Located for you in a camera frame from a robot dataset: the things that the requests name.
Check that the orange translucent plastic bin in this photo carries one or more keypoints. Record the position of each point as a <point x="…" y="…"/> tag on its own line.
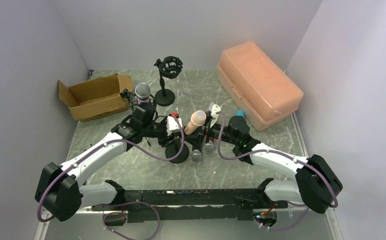
<point x="257" y="85"/>

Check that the black round-base clip stand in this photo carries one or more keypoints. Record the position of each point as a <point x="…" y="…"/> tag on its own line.
<point x="178" y="151"/>

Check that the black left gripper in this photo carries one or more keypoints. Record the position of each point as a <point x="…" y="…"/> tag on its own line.
<point x="166" y="138"/>

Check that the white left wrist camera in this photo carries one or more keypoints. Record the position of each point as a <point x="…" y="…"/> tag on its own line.
<point x="173" y="123"/>

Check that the black tripod shock-mount stand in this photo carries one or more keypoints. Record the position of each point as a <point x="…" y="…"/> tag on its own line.
<point x="133" y="101"/>

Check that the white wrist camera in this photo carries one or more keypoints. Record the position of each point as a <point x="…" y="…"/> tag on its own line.
<point x="173" y="123"/>
<point x="213" y="108"/>

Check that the brown cardboard box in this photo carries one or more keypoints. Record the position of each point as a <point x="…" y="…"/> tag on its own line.
<point x="96" y="98"/>

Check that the purple glitter microphone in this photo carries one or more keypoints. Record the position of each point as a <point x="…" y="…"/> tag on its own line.
<point x="142" y="92"/>

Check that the pink peach microphone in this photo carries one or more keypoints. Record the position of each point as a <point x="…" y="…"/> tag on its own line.
<point x="197" y="119"/>

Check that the red glitter microphone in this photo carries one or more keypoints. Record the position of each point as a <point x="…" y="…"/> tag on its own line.
<point x="208" y="146"/>

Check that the blue microphone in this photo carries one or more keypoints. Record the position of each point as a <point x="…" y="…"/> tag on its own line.
<point x="240" y="113"/>

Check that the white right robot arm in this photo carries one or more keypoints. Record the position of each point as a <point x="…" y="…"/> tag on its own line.
<point x="312" y="181"/>

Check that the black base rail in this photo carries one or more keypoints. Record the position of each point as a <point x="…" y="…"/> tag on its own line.
<point x="192" y="204"/>

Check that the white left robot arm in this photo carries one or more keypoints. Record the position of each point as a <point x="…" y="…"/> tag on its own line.
<point x="61" y="191"/>

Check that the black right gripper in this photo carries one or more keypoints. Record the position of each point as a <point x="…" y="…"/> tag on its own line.
<point x="207" y="133"/>

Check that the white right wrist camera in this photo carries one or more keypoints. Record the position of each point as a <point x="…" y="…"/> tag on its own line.
<point x="213" y="108"/>

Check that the black glitter microphone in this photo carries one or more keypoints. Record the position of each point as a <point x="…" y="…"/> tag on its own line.
<point x="196" y="156"/>

